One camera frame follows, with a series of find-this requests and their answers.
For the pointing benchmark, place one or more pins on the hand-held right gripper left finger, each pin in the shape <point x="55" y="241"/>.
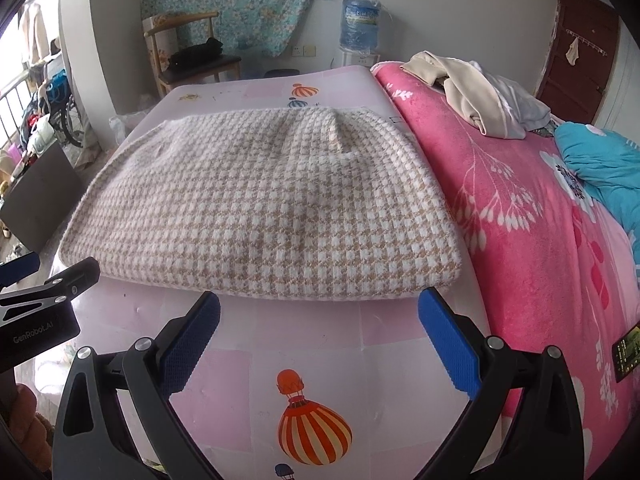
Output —
<point x="192" y="350"/>

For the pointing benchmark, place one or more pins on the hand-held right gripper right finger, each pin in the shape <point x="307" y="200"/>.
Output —
<point x="450" y="345"/>

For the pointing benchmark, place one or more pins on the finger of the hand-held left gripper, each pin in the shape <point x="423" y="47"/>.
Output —
<point x="17" y="270"/>
<point x="75" y="280"/>

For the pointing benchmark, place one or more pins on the beige houndstooth knit sweater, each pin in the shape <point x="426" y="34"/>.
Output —
<point x="260" y="200"/>

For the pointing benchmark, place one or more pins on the beige clothes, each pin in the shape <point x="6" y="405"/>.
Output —
<point x="465" y="90"/>

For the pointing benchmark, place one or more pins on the dark grey board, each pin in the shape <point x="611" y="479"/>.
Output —
<point x="40" y="195"/>

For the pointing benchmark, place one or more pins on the brown fuzzy cloth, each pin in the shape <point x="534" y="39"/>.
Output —
<point x="27" y="420"/>

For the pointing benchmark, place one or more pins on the pink printed mat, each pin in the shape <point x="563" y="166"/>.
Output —
<point x="320" y="325"/>

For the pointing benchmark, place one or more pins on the metal railing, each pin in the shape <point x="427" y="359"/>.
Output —
<point x="12" y="110"/>

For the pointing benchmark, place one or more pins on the white plastic bag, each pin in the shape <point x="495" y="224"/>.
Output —
<point x="127" y="122"/>

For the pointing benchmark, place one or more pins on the pink floral blanket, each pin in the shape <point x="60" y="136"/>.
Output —
<point x="500" y="185"/>

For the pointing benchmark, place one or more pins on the bicycle with clutter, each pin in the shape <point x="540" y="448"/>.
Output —
<point x="57" y="105"/>

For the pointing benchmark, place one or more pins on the black label patch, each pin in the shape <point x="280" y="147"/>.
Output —
<point x="627" y="352"/>

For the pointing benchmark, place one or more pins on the teal pillow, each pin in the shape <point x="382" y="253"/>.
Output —
<point x="600" y="170"/>

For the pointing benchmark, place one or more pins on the hanging beige garment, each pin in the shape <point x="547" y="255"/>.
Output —
<point x="35" y="35"/>

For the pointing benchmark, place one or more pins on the wooden chair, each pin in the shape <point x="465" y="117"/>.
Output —
<point x="200" y="72"/>

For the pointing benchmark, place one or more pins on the light grey garment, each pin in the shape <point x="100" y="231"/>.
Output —
<point x="520" y="100"/>

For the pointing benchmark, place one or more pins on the black bag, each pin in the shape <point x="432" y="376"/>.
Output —
<point x="195" y="55"/>

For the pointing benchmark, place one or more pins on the white patterned panel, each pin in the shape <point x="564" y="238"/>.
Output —
<point x="152" y="27"/>

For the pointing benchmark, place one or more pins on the dark red door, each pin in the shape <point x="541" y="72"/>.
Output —
<point x="580" y="85"/>

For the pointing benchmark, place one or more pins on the black trash bin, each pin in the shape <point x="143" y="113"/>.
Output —
<point x="282" y="72"/>

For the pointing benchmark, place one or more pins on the white water dispenser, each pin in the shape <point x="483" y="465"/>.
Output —
<point x="357" y="59"/>

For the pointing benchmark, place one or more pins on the small hanging beige cloth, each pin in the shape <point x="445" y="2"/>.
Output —
<point x="572" y="52"/>

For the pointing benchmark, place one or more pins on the teal floral hanging cloth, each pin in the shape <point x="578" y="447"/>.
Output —
<point x="240" y="0"/>

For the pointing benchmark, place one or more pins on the blue water bottle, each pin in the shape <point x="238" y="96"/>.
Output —
<point x="360" y="22"/>

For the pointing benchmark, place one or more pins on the wall socket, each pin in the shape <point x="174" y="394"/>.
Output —
<point x="303" y="51"/>

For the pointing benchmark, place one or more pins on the wall hook rack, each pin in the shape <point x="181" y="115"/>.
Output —
<point x="587" y="40"/>

